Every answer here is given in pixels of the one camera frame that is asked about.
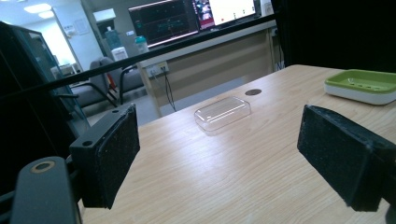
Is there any black cable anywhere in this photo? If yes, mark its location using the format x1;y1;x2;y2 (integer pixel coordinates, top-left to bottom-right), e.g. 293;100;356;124
162;65;177;112

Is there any wall power socket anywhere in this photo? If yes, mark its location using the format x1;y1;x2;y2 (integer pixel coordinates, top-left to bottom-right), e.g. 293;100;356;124
145;61;170;78

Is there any teal lid bottle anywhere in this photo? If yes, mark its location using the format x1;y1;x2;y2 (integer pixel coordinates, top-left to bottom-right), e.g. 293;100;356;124
134;35;149;54

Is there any green and white soap dish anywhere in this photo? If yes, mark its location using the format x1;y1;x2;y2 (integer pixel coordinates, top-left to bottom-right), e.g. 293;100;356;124
323;68;396;106

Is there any bright monitor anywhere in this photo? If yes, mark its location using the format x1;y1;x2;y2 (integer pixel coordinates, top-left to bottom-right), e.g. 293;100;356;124
191;0;262;31

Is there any wooden counter desk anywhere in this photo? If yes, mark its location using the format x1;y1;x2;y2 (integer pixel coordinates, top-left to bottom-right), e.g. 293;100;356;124
136;20;278;119

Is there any clear plastic lid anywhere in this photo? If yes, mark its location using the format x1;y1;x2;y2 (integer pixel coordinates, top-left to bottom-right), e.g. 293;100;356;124
193;95;252;136

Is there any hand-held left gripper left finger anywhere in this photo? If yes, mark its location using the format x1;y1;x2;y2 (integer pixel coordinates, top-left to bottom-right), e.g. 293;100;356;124
68;104;141;210

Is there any black curtain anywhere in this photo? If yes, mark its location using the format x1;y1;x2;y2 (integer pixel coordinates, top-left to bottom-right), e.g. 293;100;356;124
271;0;396;74

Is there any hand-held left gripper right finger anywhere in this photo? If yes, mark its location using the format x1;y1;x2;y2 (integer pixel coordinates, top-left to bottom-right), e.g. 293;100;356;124
296;104;396;213

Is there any grey armchair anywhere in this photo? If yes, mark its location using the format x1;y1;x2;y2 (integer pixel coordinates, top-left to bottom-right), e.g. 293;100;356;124
70;56;146;108

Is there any dark monitor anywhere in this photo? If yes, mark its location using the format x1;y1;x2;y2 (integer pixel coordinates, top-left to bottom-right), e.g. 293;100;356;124
128;0;200;49

